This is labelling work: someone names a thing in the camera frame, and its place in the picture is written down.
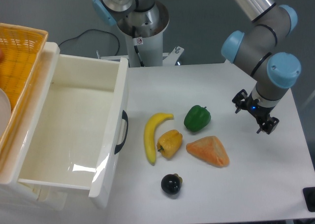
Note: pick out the black corner device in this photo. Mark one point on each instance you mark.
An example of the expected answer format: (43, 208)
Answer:
(309, 196)

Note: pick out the yellow banana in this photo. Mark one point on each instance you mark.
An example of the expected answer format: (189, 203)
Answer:
(149, 134)

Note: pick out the white plastic drawer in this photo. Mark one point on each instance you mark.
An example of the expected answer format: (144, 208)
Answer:
(72, 148)

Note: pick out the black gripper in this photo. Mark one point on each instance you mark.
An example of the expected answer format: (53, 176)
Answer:
(266, 123)

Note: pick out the white plate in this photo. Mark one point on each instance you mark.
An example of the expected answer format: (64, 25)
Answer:
(5, 112)

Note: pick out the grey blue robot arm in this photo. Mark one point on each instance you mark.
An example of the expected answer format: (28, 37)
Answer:
(251, 52)

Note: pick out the white drawer cabinet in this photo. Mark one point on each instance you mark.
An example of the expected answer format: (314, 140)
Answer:
(12, 191)

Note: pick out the black drawer handle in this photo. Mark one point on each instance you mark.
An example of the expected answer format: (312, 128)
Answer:
(124, 132)

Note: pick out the dark purple mangosteen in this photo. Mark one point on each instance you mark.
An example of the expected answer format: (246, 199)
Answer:
(171, 183)

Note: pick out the yellow bell pepper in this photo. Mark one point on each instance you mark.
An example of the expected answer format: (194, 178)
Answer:
(169, 143)

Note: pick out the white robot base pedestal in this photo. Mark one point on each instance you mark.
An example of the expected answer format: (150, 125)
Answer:
(143, 32)

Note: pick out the orange woven basket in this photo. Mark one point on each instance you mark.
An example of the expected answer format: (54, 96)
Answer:
(21, 47)

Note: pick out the orange pumpkin wedge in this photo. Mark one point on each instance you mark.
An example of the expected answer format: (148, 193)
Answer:
(210, 150)

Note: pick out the green bell pepper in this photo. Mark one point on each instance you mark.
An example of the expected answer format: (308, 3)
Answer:
(197, 118)

